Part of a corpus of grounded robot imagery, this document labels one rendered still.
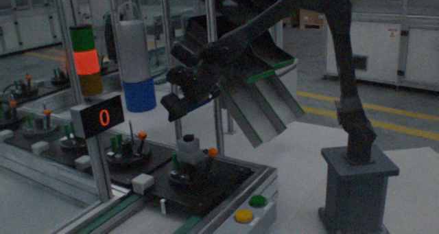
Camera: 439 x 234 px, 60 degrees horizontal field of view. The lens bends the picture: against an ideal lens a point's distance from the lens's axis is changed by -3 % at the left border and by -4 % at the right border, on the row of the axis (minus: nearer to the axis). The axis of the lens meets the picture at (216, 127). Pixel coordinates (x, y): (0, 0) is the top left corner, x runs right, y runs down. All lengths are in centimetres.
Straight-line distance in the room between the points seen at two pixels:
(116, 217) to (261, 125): 54
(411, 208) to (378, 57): 402
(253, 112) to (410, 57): 387
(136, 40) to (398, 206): 132
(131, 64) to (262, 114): 85
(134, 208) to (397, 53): 432
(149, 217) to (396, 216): 67
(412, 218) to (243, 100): 61
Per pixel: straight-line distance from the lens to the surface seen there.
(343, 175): 92
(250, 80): 113
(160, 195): 104
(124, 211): 106
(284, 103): 141
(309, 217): 112
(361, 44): 518
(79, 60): 91
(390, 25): 502
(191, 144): 103
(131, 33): 190
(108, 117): 95
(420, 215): 120
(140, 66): 193
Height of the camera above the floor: 151
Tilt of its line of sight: 22 degrees down
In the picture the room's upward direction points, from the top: 4 degrees counter-clockwise
